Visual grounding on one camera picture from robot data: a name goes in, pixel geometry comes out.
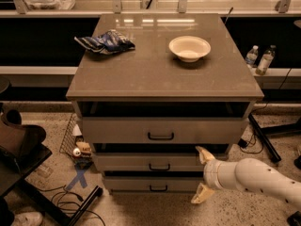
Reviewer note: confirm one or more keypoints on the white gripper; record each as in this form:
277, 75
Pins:
212, 172

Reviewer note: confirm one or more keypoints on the grey drawer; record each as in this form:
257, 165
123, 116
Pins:
147, 162
151, 184
162, 130

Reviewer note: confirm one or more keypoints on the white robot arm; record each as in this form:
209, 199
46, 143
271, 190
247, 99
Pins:
246, 175

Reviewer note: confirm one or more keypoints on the grey bottom drawer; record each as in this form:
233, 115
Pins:
151, 184

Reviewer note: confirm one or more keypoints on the grey drawer cabinet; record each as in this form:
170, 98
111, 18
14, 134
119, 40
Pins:
151, 82

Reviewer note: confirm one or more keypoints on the grey top drawer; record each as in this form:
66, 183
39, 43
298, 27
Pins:
162, 130

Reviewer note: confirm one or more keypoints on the black stand leg right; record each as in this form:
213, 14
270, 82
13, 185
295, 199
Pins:
274, 156

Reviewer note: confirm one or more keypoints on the black stand leg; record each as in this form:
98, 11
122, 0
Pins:
274, 156
96, 192

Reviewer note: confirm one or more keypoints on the black stand leg left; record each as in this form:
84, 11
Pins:
96, 192

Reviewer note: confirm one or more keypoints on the blue tape cross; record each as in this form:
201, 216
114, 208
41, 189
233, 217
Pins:
79, 178

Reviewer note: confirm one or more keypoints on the clear water bottle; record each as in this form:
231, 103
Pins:
251, 56

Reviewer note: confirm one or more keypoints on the white paper bowl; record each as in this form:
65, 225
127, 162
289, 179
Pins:
189, 48

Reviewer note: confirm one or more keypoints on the blue chip bag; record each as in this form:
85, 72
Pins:
108, 43

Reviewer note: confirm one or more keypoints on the white sneaker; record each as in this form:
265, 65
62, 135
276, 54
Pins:
28, 219

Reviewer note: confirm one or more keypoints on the brown chair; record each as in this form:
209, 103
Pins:
18, 140

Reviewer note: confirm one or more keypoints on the wire mesh basket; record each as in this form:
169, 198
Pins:
69, 143

